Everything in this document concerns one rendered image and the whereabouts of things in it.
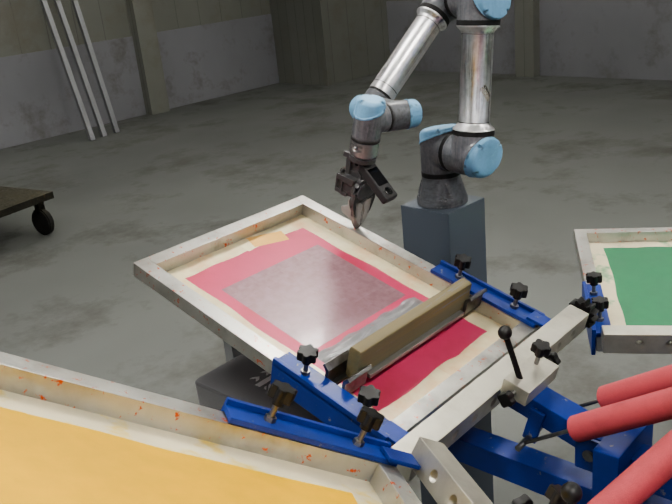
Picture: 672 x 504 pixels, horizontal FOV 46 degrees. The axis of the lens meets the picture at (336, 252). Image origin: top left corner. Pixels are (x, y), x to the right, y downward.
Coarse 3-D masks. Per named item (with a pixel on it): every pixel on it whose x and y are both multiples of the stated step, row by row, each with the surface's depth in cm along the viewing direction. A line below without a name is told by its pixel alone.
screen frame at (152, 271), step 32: (256, 224) 212; (320, 224) 222; (160, 256) 192; (192, 256) 198; (384, 256) 209; (416, 256) 206; (160, 288) 184; (224, 320) 174; (512, 320) 188; (256, 352) 167; (448, 384) 164; (416, 416) 155
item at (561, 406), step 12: (540, 396) 156; (552, 396) 157; (516, 408) 159; (528, 408) 157; (540, 408) 155; (552, 408) 154; (564, 408) 154; (576, 408) 155; (552, 420) 154; (564, 420) 152; (552, 432) 155
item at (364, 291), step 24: (288, 240) 212; (312, 240) 214; (288, 264) 202; (312, 264) 204; (336, 264) 205; (360, 264) 206; (312, 288) 194; (336, 288) 196; (360, 288) 197; (384, 288) 198; (408, 288) 199; (360, 312) 188; (456, 336) 185; (432, 360) 176
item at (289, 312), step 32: (256, 256) 204; (224, 288) 190; (256, 288) 192; (288, 288) 193; (256, 320) 181; (288, 320) 182; (320, 320) 184; (352, 320) 185; (384, 384) 167; (416, 384) 168
